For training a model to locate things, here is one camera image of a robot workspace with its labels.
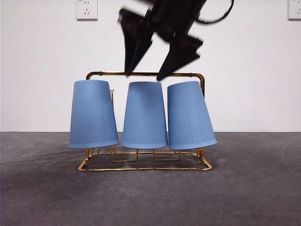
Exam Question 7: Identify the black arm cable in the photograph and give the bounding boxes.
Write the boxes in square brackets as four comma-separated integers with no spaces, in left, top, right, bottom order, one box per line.
[195,0,236,24]

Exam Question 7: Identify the gold wire cup holder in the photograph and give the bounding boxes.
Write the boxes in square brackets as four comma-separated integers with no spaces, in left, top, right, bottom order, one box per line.
[77,71,213,172]

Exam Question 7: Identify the white wall socket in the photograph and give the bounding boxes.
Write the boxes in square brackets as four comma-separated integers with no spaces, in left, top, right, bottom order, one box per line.
[75,0,98,21]
[288,0,301,21]

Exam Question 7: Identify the blue ribbed plastic cup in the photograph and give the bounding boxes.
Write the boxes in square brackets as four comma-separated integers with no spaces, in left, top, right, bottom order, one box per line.
[68,80,120,150]
[166,81,218,151]
[121,81,169,150]

